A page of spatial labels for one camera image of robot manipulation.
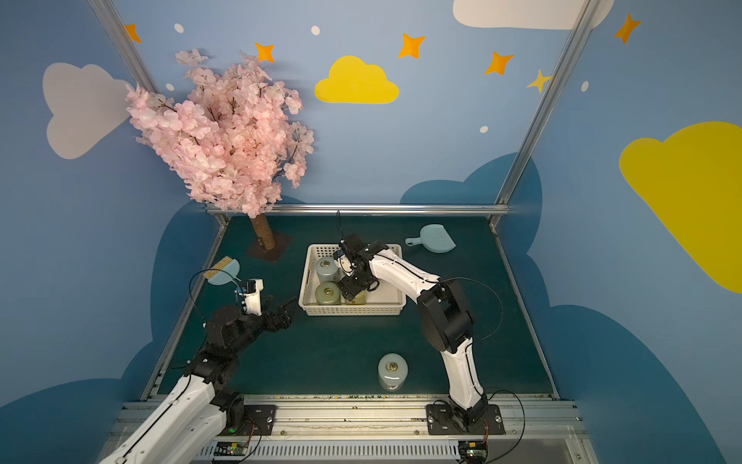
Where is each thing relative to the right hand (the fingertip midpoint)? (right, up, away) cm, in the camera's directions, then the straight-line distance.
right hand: (358, 283), depth 93 cm
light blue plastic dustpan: (+30, +16, +23) cm, 41 cm away
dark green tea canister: (-9, -2, -4) cm, 10 cm away
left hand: (-20, -2, -13) cm, 24 cm away
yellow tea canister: (0, -4, -7) cm, 8 cm away
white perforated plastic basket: (+9, -7, +4) cm, 12 cm away
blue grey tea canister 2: (-10, +4, +3) cm, 12 cm away
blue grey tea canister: (+10, -21, -19) cm, 30 cm away
